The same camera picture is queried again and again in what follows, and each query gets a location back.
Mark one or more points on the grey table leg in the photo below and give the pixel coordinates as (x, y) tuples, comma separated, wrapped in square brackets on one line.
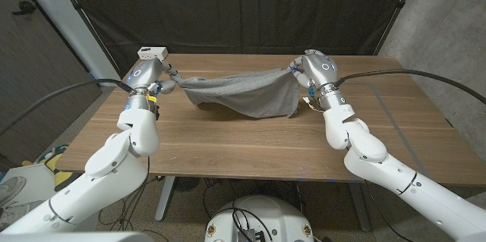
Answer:
[(358, 208), (165, 200)]

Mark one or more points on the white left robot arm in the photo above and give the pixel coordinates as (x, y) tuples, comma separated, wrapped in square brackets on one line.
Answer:
[(114, 166)]

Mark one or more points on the yellow and teal floor item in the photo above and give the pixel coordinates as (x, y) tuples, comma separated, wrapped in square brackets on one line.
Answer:
[(62, 177)]

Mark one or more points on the white power strip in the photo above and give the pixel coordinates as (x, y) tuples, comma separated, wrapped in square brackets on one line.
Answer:
[(152, 53)]

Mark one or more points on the black backdrop curtain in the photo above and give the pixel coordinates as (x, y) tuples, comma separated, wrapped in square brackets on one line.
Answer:
[(243, 7)]

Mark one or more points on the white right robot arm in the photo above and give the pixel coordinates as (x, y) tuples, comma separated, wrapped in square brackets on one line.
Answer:
[(379, 162)]

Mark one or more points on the dark wooden door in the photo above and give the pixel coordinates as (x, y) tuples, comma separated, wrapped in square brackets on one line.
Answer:
[(38, 63)]

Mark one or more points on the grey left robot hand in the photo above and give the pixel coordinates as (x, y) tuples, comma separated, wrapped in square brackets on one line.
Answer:
[(143, 74)]

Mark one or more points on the black backdrop stand pole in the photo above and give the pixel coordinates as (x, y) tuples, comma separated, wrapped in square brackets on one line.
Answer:
[(77, 7), (398, 5)]

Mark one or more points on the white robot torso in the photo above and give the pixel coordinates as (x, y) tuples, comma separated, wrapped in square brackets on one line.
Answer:
[(266, 215)]

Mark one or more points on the grey sneaker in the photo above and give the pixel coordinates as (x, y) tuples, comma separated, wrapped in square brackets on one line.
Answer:
[(11, 187), (19, 211)]

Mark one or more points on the dark round grille object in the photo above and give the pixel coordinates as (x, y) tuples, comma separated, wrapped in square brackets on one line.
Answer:
[(187, 183)]

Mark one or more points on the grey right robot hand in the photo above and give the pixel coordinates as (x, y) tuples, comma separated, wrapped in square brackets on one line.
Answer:
[(319, 68)]

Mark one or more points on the grey torso electronics box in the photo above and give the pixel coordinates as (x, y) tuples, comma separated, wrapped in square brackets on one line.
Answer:
[(247, 235)]

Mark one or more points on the grey fabric shorts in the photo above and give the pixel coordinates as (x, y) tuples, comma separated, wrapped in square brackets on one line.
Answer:
[(247, 94)]

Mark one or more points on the white door frame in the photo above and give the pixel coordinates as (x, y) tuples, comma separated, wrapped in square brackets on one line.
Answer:
[(76, 33)]

